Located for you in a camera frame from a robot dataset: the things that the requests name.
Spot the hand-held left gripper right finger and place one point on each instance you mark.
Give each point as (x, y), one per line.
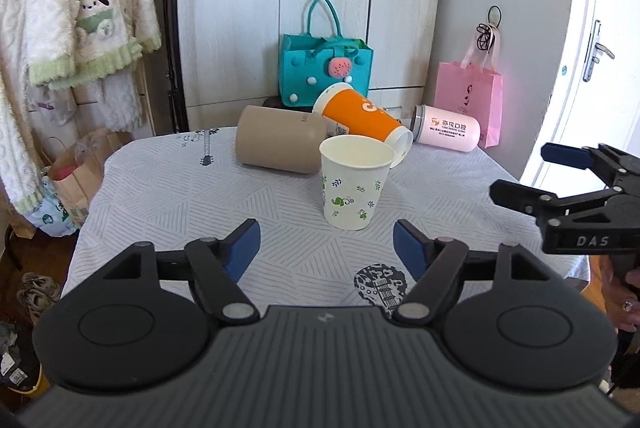
(407, 249)

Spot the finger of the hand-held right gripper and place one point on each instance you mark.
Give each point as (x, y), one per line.
(520, 197)
(565, 154)

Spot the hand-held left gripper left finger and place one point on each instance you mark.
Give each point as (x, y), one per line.
(242, 249)

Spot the pink tumbler cup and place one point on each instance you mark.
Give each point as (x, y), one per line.
(450, 130)

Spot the beige cup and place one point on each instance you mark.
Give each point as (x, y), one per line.
(277, 137)

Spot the orange paper cup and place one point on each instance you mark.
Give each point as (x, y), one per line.
(355, 112)

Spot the white floral paper cup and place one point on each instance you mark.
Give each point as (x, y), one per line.
(352, 188)

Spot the person's right hand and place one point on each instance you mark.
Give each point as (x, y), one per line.
(625, 303)

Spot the patterned grey tablecloth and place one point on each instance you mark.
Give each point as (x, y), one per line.
(165, 198)

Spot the pink paper gift bag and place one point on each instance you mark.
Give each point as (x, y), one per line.
(467, 90)

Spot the brown paper bag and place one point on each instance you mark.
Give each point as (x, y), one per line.
(82, 173)

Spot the teal felt tote bag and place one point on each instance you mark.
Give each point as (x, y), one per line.
(305, 65)

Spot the printed plastic bag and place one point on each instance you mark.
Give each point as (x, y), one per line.
(47, 210)

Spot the pair of worn shoes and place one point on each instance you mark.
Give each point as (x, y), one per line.
(37, 290)

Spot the black tripod pole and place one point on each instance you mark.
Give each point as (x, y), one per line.
(170, 32)

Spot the white wardrobe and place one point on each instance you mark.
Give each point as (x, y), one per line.
(240, 7)

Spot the white fluffy robe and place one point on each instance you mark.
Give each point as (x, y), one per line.
(60, 7)

